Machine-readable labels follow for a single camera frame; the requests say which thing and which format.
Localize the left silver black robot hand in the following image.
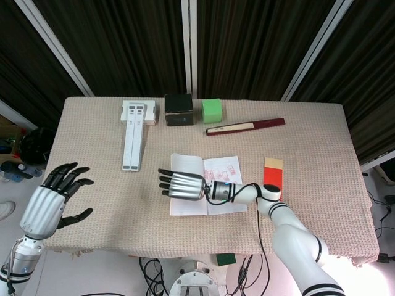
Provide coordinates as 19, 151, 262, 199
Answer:
19, 162, 94, 240

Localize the black round bin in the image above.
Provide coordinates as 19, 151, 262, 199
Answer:
20, 126, 56, 166

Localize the white frame post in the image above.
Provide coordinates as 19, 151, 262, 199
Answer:
360, 155, 395, 173
0, 99, 40, 130
280, 0, 356, 102
18, 0, 95, 97
181, 0, 198, 100

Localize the yellow cover lined notebook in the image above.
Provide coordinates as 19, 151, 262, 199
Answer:
169, 153, 249, 216

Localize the black cube box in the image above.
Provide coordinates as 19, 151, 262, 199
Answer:
163, 93, 194, 127

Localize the red and tan card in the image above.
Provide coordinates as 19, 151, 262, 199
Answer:
262, 157, 284, 203

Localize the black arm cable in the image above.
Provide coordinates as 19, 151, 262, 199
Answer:
202, 182, 272, 290

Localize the dark red folded fan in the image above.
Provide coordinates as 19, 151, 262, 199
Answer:
205, 117, 286, 137

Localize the blue water bottle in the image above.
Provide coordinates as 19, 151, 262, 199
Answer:
0, 160, 43, 181

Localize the white folding stand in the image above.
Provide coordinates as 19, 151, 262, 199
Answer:
121, 100, 148, 171

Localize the dark pleated curtain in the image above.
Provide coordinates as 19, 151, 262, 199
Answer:
196, 0, 337, 101
291, 0, 395, 166
0, 0, 86, 124
32, 0, 189, 99

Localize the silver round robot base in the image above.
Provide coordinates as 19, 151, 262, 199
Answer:
168, 258, 223, 296

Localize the black floor cable tangle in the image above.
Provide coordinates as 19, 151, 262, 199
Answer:
138, 256, 169, 296
223, 254, 269, 296
368, 189, 395, 244

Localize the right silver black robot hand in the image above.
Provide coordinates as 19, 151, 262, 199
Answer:
157, 168, 207, 201

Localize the beige waffle tablecloth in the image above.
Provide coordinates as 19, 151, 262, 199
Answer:
41, 96, 380, 259

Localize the brown cardboard box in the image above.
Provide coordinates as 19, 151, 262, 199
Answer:
0, 115, 24, 164

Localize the dark green block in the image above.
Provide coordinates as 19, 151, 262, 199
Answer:
215, 252, 237, 268

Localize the green cube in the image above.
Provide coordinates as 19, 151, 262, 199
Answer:
201, 98, 223, 124

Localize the white shoe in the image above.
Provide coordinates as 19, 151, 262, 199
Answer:
0, 200, 16, 221

